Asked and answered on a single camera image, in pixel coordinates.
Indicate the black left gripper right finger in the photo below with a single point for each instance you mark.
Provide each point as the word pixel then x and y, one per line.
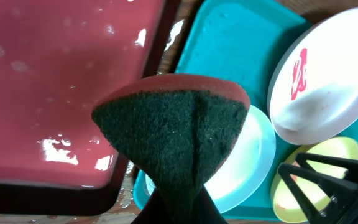
pixel 205 211

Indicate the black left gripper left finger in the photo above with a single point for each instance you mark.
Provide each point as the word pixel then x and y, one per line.
pixel 154 211

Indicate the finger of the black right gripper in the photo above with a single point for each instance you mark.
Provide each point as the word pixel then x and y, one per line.
pixel 350 164
pixel 335 188

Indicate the yellow plate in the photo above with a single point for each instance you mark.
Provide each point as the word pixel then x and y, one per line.
pixel 285 205

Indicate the light blue plate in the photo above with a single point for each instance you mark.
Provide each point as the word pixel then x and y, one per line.
pixel 247 165

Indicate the green and pink sponge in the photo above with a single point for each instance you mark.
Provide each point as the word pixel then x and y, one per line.
pixel 178 129

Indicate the white plate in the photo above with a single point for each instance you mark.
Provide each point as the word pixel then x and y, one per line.
pixel 314 89

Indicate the dark tray with red liquid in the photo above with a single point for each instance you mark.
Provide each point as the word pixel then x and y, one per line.
pixel 58 59

